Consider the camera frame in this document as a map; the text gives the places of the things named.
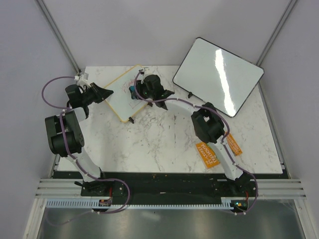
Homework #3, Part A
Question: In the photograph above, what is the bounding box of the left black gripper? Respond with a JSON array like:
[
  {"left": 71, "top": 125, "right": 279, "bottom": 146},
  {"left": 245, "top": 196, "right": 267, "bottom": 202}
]
[{"left": 81, "top": 83, "right": 113, "bottom": 106}]

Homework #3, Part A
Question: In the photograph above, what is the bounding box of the blue whiteboard eraser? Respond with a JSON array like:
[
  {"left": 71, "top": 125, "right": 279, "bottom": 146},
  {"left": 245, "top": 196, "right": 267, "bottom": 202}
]
[{"left": 129, "top": 86, "right": 139, "bottom": 100}]

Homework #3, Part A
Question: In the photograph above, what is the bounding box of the yellow framed small whiteboard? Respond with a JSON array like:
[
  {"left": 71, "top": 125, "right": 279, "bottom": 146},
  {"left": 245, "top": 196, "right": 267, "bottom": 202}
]
[{"left": 105, "top": 64, "right": 147, "bottom": 122}]

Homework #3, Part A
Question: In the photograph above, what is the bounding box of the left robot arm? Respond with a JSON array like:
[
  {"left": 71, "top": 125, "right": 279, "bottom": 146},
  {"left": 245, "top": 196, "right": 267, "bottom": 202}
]
[{"left": 45, "top": 83, "right": 114, "bottom": 196}]

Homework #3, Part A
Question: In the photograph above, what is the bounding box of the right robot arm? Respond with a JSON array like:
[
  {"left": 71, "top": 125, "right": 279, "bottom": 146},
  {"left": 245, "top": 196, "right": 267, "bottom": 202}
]
[{"left": 129, "top": 75, "right": 251, "bottom": 196}]

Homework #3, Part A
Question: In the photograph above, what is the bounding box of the black framed large whiteboard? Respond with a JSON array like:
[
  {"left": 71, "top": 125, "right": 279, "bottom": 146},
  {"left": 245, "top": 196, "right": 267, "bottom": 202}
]
[{"left": 172, "top": 37, "right": 265, "bottom": 118}]

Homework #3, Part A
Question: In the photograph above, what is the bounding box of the orange treehouse book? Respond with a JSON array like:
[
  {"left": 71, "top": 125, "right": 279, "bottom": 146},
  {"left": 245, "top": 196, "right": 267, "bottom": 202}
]
[{"left": 195, "top": 134, "right": 243, "bottom": 169}]

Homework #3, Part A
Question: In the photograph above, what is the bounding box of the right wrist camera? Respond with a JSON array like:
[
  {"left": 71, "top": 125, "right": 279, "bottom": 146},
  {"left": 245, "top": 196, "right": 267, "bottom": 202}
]
[{"left": 139, "top": 67, "right": 151, "bottom": 76}]

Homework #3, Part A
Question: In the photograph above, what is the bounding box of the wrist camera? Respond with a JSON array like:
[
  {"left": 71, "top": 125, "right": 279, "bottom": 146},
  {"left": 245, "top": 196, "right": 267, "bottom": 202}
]
[
  {"left": 77, "top": 72, "right": 89, "bottom": 85},
  {"left": 139, "top": 67, "right": 151, "bottom": 76}
]

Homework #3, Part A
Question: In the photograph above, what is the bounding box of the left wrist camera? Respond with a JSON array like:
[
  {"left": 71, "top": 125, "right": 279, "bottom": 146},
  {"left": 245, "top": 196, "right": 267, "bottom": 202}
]
[{"left": 77, "top": 72, "right": 89, "bottom": 85}]

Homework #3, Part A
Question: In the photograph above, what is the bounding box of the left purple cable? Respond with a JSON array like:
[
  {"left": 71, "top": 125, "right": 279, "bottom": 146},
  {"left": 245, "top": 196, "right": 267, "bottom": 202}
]
[{"left": 41, "top": 76, "right": 132, "bottom": 226}]

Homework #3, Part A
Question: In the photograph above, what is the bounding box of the purple cable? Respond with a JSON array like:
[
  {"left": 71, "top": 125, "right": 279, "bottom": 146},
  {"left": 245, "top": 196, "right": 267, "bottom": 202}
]
[
  {"left": 133, "top": 71, "right": 259, "bottom": 216},
  {"left": 41, "top": 76, "right": 132, "bottom": 226}
]

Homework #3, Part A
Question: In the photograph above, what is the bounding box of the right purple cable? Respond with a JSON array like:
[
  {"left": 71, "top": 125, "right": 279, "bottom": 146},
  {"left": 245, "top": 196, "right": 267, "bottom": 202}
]
[{"left": 133, "top": 71, "right": 259, "bottom": 216}]

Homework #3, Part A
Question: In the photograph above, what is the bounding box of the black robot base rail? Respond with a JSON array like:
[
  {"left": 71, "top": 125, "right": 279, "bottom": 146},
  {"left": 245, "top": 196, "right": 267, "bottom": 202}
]
[{"left": 75, "top": 172, "right": 257, "bottom": 205}]

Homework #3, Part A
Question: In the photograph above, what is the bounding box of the aluminium frame rail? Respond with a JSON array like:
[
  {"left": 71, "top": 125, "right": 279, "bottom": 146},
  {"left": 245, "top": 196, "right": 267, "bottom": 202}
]
[{"left": 36, "top": 179, "right": 306, "bottom": 200}]

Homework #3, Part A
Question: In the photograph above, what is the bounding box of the white slotted cable duct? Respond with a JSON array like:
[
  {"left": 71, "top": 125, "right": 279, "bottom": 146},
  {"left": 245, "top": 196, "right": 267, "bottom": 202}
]
[{"left": 46, "top": 199, "right": 234, "bottom": 210}]

